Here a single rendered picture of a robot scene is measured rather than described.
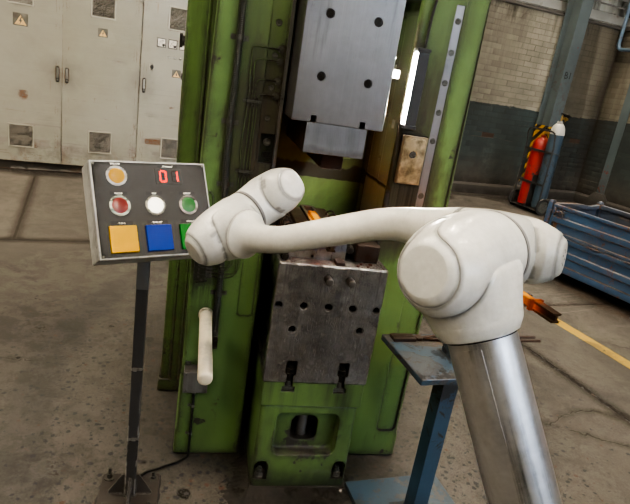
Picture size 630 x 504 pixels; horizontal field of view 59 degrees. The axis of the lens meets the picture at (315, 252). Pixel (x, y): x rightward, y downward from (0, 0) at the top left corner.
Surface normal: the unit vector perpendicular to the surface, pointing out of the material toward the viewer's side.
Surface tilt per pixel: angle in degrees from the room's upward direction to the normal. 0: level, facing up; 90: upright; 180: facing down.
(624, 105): 90
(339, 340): 90
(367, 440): 90
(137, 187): 60
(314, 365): 90
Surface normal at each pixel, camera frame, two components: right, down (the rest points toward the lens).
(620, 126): -0.92, -0.02
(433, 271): -0.69, 0.04
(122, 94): 0.39, 0.33
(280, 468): 0.18, 0.32
